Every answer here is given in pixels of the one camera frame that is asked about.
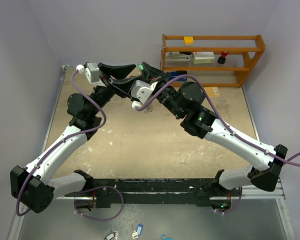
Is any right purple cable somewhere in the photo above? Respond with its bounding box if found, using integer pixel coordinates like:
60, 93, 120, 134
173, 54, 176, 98
137, 74, 300, 168

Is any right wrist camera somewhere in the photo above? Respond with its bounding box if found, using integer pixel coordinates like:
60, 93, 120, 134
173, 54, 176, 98
131, 80, 158, 110

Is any blue hook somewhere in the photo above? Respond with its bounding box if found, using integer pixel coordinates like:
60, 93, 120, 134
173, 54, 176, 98
160, 234, 174, 240

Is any blue black stapler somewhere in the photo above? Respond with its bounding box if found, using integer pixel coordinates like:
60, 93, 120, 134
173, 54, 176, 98
168, 70, 188, 82

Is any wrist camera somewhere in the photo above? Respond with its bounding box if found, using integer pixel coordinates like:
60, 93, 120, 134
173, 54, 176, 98
76, 62, 104, 86
131, 80, 158, 110

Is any black base frame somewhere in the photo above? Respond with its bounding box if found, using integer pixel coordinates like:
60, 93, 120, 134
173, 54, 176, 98
65, 170, 241, 208

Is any white red box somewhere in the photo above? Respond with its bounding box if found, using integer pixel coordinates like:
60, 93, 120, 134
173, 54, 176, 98
192, 51, 215, 64

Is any wooden shelf rack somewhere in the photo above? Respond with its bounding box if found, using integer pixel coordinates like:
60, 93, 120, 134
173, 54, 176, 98
160, 34, 266, 87

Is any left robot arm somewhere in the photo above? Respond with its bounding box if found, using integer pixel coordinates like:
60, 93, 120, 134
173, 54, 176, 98
10, 91, 107, 217

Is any black tagged key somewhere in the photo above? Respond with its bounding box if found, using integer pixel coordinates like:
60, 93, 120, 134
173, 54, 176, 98
104, 231, 119, 240

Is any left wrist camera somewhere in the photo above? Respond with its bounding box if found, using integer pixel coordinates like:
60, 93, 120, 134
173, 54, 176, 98
76, 62, 104, 86

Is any green tagged key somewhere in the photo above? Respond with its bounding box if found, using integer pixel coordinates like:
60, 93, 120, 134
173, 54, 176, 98
137, 64, 144, 75

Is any blue tagged key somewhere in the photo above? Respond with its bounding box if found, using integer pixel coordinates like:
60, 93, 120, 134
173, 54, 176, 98
131, 223, 144, 239

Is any grey stapler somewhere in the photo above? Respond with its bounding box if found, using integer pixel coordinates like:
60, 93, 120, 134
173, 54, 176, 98
165, 51, 192, 62

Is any red handled key organizer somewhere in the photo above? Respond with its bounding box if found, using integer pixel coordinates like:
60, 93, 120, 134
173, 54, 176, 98
143, 103, 153, 114

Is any yellow lidded container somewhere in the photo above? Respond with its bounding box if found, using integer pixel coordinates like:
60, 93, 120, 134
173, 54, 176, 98
183, 36, 194, 46

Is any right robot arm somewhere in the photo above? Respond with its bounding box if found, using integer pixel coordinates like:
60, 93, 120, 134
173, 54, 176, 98
138, 62, 288, 196

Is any red black stamp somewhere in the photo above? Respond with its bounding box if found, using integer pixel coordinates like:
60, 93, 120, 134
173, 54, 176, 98
217, 51, 229, 65

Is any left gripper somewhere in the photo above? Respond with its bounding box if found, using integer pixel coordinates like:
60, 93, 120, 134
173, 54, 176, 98
89, 64, 142, 116

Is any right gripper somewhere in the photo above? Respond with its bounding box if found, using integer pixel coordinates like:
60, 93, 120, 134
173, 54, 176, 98
140, 62, 184, 119

